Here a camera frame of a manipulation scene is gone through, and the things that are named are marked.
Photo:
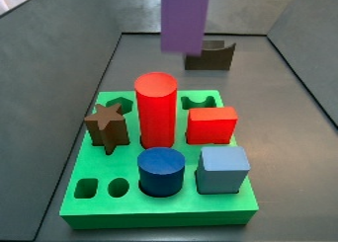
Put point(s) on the purple arch block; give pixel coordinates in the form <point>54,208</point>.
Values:
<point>184,21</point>

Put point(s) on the green shape sorter board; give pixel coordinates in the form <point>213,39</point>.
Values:
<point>103,197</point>

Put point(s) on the tall red cylinder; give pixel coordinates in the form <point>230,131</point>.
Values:
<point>156,89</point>

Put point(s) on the red cuboid block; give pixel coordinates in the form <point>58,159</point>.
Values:
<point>210,125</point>

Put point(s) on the brown star block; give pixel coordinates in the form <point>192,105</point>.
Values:
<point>107,127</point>

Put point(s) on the dark blue cylinder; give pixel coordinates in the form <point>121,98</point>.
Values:
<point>161,169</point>

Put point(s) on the light blue cube block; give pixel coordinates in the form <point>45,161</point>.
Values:
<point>222,170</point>

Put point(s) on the black curved holder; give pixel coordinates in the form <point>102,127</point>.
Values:
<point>216,56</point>

